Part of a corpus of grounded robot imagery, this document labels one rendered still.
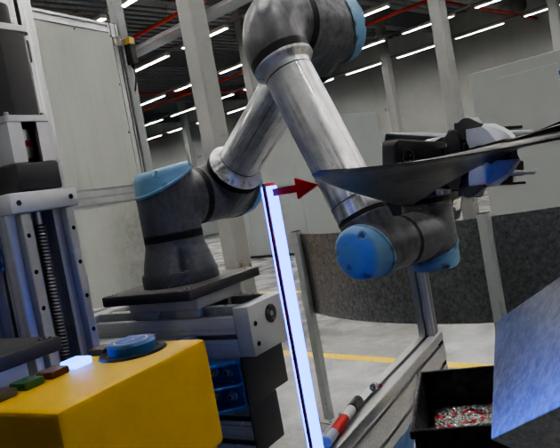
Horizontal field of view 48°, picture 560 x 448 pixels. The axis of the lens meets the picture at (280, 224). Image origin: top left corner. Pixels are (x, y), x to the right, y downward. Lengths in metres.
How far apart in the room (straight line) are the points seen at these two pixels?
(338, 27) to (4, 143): 0.57
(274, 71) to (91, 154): 1.71
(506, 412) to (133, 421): 0.33
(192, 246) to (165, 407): 0.74
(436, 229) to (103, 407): 0.61
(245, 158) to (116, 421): 0.83
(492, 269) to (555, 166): 4.60
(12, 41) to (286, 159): 9.93
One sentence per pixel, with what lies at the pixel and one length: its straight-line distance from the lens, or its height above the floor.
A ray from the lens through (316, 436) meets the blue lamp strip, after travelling 0.78.
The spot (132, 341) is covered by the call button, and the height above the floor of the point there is 1.08.
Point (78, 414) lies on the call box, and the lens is 0.44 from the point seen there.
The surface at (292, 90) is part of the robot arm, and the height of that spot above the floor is 1.32.
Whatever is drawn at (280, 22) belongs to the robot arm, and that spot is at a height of 1.42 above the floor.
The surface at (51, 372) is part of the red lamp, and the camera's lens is 0.52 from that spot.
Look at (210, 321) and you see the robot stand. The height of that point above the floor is 0.97.
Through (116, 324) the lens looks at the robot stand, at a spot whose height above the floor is 0.98.
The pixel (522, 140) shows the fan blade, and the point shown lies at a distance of 0.59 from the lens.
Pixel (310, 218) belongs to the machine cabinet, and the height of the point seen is 0.62.
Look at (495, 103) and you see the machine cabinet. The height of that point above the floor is 1.68.
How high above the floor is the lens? 1.18
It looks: 3 degrees down
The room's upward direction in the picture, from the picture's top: 10 degrees counter-clockwise
